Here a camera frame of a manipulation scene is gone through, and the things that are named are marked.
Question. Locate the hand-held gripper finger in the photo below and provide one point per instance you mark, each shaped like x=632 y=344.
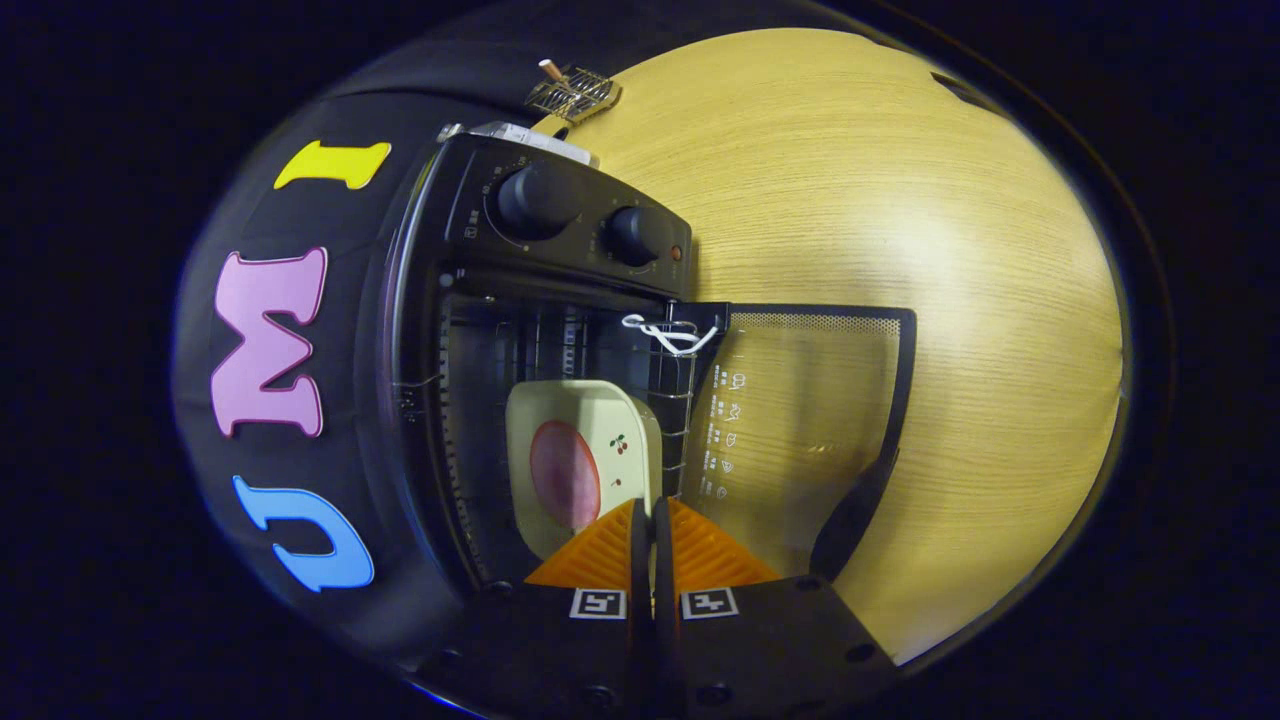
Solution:
x=641 y=560
x=662 y=560

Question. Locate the pink ham slice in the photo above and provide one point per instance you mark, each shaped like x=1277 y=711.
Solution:
x=565 y=475

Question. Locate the cream square plate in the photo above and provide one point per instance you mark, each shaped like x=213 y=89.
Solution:
x=620 y=420

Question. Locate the black toaster oven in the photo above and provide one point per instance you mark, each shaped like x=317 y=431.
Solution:
x=580 y=250

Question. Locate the small clear bottle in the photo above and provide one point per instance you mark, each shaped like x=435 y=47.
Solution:
x=520 y=133

